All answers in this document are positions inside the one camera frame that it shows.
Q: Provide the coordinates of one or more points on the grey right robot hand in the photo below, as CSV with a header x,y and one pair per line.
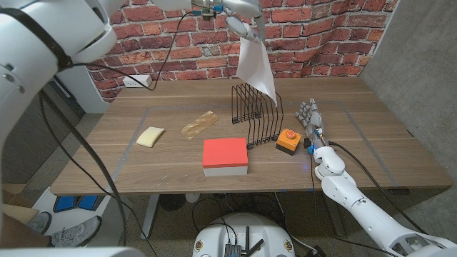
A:
x,y
315,121

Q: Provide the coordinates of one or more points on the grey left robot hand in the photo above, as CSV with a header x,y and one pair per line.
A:
x,y
246,9

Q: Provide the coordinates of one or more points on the white paper sheet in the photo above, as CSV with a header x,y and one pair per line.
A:
x,y
257,68

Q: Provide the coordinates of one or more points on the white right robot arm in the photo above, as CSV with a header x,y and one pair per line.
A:
x,y
342,185

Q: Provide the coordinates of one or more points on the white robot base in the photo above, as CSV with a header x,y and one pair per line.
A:
x,y
214,235

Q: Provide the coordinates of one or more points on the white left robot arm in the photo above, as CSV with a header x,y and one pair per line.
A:
x,y
89,32

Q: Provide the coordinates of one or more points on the orange block with red button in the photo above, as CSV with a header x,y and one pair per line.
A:
x,y
287,141

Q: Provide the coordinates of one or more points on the red and white box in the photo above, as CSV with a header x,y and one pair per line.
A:
x,y
225,153

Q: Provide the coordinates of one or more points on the tan translucent adhesive wrap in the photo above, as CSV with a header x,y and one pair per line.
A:
x,y
200,125

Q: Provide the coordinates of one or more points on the tan cardboard box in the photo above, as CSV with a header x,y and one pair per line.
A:
x,y
18,213

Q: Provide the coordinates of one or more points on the red brick printed backdrop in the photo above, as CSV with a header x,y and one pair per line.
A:
x,y
321,43

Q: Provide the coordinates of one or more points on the white power strip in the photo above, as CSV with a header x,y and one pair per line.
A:
x,y
137,81

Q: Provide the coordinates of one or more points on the black plug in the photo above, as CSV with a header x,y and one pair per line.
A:
x,y
319,252

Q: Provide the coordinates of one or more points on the black antenna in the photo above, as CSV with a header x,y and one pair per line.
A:
x,y
257,247
247,242

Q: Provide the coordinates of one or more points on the grey electronics module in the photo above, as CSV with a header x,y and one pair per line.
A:
x,y
232,250

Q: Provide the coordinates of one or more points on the grey tape outline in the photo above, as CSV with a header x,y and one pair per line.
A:
x,y
126,150

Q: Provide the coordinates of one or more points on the white floor board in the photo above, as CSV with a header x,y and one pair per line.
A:
x,y
107,228

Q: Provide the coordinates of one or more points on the blue floor pad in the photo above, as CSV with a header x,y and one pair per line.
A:
x,y
89,202
65,202

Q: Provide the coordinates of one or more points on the grey sneaker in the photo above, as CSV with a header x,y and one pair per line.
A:
x,y
39,223
76,233

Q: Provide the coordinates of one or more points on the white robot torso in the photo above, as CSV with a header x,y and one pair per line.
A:
x,y
71,252

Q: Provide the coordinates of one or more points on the brown trouser leg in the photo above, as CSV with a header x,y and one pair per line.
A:
x,y
18,233

